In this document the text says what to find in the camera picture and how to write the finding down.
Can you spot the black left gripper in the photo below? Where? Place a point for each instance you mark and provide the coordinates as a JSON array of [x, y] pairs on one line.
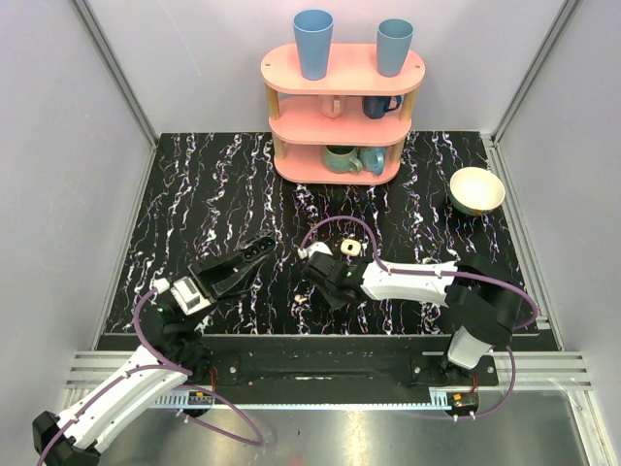
[[205, 278]]

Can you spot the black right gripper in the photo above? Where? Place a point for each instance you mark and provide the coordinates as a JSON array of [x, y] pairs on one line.
[[337, 303]]

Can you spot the black earbud charging case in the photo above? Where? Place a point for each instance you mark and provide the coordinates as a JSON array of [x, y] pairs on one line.
[[257, 246]]

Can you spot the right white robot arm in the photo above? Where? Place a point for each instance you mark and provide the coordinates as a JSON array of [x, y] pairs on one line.
[[486, 307]]

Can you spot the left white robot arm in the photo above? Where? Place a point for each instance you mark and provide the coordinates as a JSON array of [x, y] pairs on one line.
[[171, 353]]

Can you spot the white earbud charging case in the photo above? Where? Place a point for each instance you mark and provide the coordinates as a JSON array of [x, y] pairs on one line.
[[351, 247]]

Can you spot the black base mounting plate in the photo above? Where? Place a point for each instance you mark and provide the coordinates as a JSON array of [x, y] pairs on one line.
[[402, 359]]

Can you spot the teal glazed ceramic mug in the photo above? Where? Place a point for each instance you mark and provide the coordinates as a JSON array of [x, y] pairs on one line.
[[342, 159]]

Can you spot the light blue butterfly mug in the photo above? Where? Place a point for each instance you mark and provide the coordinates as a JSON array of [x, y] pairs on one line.
[[373, 159]]

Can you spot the pink three-tier shelf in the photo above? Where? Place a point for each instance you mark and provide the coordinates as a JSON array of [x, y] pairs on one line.
[[301, 132]]

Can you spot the cream ceramic bowl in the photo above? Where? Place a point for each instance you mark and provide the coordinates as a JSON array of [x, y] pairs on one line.
[[475, 191]]

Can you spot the pink ceramic mug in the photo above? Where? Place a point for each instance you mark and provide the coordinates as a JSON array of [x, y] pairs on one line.
[[332, 106]]

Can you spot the dark blue ceramic mug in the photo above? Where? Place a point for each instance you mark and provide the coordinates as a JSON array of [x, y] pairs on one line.
[[376, 107]]

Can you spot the right blue plastic tumbler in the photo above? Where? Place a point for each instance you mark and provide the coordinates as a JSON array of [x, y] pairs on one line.
[[393, 41]]

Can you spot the blue plastic tumbler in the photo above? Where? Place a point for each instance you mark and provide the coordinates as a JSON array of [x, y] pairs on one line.
[[393, 41], [313, 31]]

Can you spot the left blue plastic tumbler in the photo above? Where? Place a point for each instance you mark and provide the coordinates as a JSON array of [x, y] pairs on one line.
[[313, 31]]

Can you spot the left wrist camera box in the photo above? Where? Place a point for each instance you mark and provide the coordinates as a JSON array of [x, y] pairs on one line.
[[189, 297]]

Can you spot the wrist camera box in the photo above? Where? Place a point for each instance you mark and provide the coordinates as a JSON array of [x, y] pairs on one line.
[[189, 297], [313, 248]]

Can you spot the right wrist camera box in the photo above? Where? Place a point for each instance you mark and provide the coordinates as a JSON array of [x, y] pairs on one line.
[[313, 248]]

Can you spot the aluminium frame post left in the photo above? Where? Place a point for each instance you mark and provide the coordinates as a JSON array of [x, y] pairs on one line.
[[106, 53]]

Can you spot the aluminium frame post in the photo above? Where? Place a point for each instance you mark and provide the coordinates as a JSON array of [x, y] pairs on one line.
[[106, 53], [547, 46]]

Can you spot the aluminium frame post right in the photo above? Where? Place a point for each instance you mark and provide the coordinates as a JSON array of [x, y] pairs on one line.
[[547, 46]]

